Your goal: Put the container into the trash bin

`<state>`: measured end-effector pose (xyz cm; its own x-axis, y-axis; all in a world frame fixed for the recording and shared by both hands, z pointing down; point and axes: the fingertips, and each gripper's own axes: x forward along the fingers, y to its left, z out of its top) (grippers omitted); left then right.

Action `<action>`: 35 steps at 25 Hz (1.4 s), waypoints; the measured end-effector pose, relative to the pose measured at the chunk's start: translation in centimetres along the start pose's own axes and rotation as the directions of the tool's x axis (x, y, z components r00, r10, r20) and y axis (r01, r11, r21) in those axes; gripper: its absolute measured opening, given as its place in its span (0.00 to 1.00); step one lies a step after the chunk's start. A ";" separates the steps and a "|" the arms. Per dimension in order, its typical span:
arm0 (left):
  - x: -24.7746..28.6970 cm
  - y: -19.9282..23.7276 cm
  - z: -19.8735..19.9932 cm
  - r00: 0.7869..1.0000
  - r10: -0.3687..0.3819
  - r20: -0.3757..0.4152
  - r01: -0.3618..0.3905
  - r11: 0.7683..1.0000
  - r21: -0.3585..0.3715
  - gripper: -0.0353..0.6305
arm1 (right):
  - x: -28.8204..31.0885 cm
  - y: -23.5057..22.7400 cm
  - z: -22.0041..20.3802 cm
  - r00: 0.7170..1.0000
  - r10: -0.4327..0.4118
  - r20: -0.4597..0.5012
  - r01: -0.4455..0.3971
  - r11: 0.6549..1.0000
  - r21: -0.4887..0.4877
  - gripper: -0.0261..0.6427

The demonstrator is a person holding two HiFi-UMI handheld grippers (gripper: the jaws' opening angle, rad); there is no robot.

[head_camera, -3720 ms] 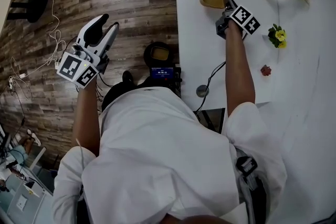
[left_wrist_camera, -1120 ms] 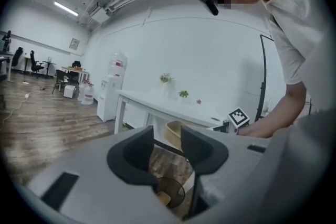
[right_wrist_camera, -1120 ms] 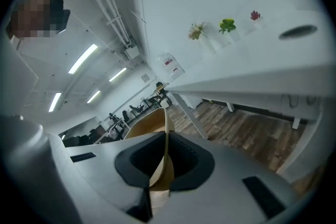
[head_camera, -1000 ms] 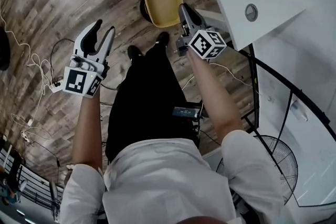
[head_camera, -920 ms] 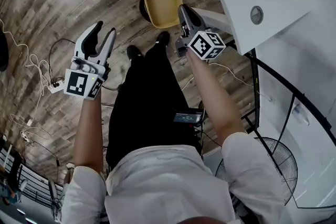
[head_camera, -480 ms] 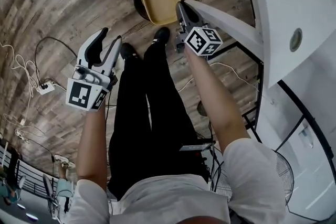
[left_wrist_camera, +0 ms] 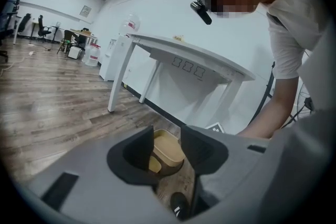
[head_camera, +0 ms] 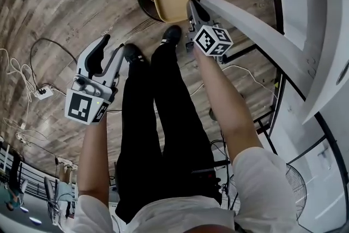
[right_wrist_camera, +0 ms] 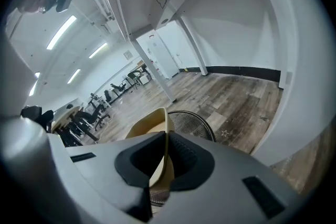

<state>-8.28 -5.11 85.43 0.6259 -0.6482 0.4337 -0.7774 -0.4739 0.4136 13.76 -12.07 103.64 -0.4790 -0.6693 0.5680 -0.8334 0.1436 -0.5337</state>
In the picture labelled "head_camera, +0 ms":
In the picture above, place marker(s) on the white power strip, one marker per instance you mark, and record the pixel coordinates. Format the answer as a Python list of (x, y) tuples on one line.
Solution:
[(44, 92)]

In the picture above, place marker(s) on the person in white coat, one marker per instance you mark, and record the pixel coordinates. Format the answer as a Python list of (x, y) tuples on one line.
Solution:
[(191, 212)]

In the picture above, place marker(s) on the round metal desk grommet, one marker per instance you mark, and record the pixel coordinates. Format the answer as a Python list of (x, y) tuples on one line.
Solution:
[(343, 75)]

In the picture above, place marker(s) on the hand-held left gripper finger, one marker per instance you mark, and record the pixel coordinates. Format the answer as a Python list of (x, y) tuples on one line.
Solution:
[(117, 65), (90, 60)]

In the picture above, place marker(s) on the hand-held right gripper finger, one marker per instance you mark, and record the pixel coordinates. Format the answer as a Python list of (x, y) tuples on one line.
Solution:
[(201, 15), (192, 13)]

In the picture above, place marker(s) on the person's left forearm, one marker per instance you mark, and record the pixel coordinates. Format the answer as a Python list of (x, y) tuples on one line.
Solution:
[(92, 158)]

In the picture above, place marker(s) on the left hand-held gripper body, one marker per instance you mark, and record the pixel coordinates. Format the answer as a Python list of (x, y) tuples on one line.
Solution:
[(81, 103)]

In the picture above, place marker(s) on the black left shoe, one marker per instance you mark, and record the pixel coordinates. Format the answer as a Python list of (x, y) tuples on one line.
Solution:
[(133, 53)]

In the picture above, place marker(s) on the black shoe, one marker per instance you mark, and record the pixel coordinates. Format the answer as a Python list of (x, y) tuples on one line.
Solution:
[(133, 53), (171, 34)]

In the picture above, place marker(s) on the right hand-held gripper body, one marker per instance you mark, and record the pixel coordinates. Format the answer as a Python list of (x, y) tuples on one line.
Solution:
[(212, 41)]

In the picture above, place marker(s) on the person's right forearm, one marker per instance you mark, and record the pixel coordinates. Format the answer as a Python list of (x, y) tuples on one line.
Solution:
[(229, 112)]

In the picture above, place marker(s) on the black metal railing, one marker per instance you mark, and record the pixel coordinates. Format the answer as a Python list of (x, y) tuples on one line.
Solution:
[(32, 180)]

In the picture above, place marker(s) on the black desk frame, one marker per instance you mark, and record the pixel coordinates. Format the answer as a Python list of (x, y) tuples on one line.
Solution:
[(270, 117)]

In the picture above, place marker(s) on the black right shoe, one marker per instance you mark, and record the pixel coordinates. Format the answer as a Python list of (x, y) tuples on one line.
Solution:
[(171, 34)]

